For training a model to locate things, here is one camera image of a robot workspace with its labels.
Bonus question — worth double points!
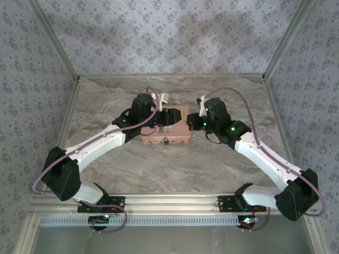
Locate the pink tin box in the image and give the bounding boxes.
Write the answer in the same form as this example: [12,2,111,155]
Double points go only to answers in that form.
[140,105,192,146]

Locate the black controller board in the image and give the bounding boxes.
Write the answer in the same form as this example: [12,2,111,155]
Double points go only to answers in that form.
[238,215,259,228]
[88,215,111,225]

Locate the aluminium table edge rail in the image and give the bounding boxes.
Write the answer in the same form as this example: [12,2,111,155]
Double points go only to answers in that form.
[42,78,83,195]

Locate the aluminium mounting rail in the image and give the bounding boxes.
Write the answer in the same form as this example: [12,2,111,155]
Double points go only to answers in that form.
[29,194,317,215]

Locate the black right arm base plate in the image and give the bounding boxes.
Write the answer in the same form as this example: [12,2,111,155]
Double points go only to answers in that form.
[217,195,267,213]

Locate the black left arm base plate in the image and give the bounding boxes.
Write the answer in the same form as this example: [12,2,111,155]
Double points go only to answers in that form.
[77,196,126,214]

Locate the slotted grey cable duct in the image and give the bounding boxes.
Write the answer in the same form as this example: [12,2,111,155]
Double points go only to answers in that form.
[39,214,244,228]

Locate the aluminium frame post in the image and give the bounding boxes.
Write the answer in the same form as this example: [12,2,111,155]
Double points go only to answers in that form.
[262,0,316,80]
[25,0,82,83]

